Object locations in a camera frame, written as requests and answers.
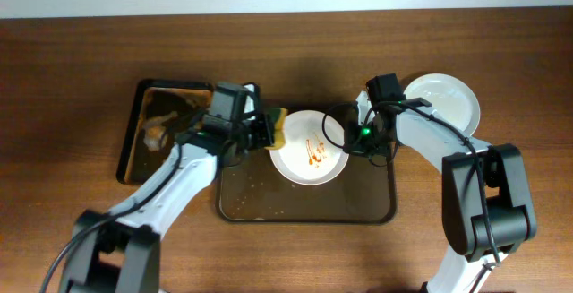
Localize green yellow sponge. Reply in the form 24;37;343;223
265;108;288;151

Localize white plate ketchup streaks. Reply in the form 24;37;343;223
269;110;349;185

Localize white plate orange smears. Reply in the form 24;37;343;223
404;73;481;135

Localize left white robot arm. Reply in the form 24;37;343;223
55;82;287;293

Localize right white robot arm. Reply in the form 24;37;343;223
351;91;537;292

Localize large brown serving tray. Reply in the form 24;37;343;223
215;100;398;226

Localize small black soapy tray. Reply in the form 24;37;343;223
115;79;213;185

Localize left black cable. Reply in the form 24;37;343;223
38;82;263;293

